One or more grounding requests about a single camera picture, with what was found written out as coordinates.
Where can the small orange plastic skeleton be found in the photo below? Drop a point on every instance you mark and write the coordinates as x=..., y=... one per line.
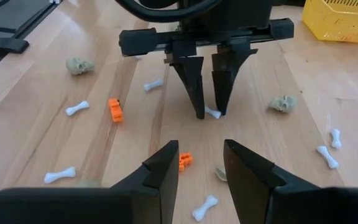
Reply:
x=115, y=110

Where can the yellow plastic basket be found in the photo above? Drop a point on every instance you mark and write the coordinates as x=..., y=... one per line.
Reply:
x=340, y=21

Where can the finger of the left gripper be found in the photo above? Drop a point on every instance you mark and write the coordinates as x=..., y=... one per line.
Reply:
x=193, y=81
x=225, y=77

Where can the green skull right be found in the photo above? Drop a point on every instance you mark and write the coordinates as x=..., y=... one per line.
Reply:
x=283, y=103

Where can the small white plastic bone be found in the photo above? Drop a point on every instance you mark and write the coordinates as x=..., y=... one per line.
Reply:
x=327, y=157
x=153, y=84
x=77, y=108
x=336, y=138
x=213, y=112
x=60, y=175
x=205, y=208

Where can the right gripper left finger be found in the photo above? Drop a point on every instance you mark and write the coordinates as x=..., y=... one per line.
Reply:
x=157, y=186

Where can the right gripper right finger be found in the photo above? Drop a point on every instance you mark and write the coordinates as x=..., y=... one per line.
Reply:
x=250, y=186

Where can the orange bone centre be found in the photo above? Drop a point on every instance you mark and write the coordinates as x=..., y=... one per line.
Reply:
x=186, y=161

